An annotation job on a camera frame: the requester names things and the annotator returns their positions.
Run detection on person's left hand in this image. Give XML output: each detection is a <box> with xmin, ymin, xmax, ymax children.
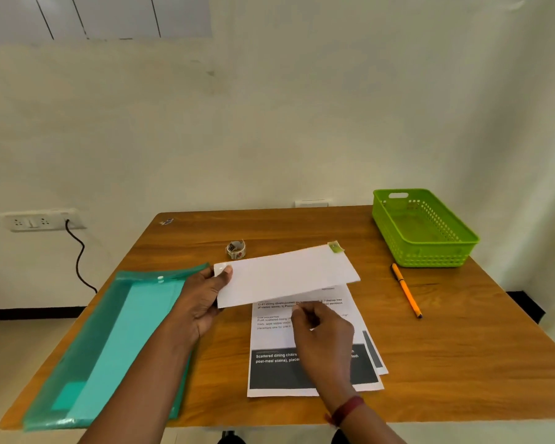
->
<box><xmin>164</xmin><ymin>265</ymin><xmax>234</xmax><ymax>350</ymax></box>

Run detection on person's right hand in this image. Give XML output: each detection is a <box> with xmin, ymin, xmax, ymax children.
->
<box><xmin>290</xmin><ymin>300</ymin><xmax>360</xmax><ymax>408</ymax></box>

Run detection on white envelope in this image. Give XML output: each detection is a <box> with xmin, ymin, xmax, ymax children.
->
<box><xmin>213</xmin><ymin>244</ymin><xmax>361</xmax><ymax>310</ymax></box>

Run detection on green translucent plastic folder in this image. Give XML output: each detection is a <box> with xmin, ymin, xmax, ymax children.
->
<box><xmin>22</xmin><ymin>262</ymin><xmax>212</xmax><ymax>432</ymax></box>

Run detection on green plastic basket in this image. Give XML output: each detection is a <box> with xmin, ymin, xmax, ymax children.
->
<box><xmin>371</xmin><ymin>188</ymin><xmax>481</xmax><ymax>269</ymax></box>

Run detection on dark red wrist band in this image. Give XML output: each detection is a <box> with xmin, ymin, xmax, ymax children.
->
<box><xmin>326</xmin><ymin>395</ymin><xmax>366</xmax><ymax>429</ymax></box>

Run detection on orange pen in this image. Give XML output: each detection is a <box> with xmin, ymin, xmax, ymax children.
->
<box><xmin>390</xmin><ymin>263</ymin><xmax>424</xmax><ymax>319</ymax></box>

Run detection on black skirting board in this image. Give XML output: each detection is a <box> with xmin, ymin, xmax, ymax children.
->
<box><xmin>0</xmin><ymin>290</ymin><xmax>546</xmax><ymax>325</ymax></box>

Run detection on black power cable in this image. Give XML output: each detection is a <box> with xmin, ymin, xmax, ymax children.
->
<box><xmin>64</xmin><ymin>220</ymin><xmax>99</xmax><ymax>294</ymax></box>

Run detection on white wall socket panel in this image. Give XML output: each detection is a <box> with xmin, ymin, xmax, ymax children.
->
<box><xmin>0</xmin><ymin>208</ymin><xmax>88</xmax><ymax>233</ymax></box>

